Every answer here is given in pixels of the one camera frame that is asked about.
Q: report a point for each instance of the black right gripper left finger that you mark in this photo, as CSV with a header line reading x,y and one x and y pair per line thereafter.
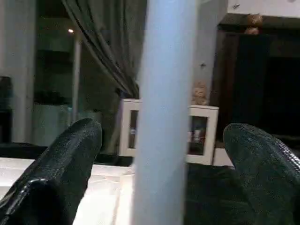
x,y
51,178

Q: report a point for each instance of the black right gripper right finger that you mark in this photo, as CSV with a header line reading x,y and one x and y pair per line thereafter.
x,y
267,173

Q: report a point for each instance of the white plastic table top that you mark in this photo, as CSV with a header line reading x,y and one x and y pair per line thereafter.
x,y
108,187

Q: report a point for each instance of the white plastic table leg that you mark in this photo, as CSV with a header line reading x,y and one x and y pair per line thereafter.
x,y
164,112

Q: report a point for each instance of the black work mat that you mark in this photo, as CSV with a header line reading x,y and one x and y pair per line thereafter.
x,y
211,192

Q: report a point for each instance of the white glass-door cabinet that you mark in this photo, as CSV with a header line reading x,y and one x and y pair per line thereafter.
x,y
201,133

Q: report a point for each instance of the beige plush figure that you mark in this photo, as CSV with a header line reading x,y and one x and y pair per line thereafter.
x,y
200,93

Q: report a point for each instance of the grey curtain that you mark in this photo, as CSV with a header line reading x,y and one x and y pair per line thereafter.
x,y
108,42

